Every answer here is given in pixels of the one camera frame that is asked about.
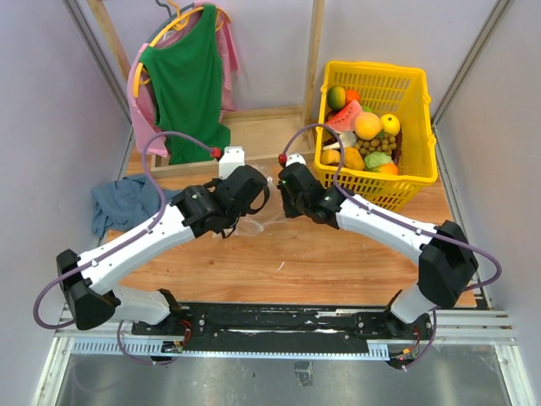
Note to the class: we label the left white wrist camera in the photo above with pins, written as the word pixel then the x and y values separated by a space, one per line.
pixel 229 159

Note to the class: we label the green orange mango toy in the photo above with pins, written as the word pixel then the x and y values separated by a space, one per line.
pixel 336 98

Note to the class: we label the white garlic toy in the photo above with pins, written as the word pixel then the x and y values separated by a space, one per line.
pixel 347 139

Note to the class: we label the yellow lemon toy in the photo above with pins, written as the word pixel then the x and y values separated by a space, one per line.
pixel 390 124

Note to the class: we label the blue crumpled cloth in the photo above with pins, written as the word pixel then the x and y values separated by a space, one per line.
pixel 124 204

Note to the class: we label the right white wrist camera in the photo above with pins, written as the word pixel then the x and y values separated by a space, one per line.
pixel 286 160

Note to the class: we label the orange peach toy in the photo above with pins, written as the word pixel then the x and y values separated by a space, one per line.
pixel 367 125

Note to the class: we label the yellow plastic basket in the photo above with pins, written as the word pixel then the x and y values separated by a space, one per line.
pixel 384 88

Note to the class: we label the pink shirt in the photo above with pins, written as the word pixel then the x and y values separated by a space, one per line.
pixel 142 108

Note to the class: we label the wooden clothes rack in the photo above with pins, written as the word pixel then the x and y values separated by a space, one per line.
pixel 261 132

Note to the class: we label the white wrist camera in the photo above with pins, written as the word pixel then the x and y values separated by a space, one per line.
pixel 229 159
pixel 286 160

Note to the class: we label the orange tangerine toy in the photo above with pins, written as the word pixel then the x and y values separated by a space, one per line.
pixel 352 96

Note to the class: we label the green cabbage toy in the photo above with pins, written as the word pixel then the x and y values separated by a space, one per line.
pixel 376 159

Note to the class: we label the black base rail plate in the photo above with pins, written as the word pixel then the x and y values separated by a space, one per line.
pixel 283 329

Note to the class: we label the green tank top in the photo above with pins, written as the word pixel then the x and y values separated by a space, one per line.
pixel 185 69

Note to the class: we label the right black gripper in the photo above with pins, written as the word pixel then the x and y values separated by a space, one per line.
pixel 288 210

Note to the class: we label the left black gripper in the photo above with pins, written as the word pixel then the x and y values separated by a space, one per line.
pixel 216 181

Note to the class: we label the clear polka dot zip bag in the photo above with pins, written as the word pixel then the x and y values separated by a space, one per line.
pixel 271 213

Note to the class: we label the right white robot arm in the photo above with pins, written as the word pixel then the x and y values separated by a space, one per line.
pixel 445 262

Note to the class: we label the watermelon slice toy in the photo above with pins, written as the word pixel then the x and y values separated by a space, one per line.
pixel 344 121

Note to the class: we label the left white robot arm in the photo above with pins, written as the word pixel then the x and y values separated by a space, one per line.
pixel 90 281

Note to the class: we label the grey clothes hanger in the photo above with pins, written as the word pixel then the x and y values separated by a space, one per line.
pixel 168 7

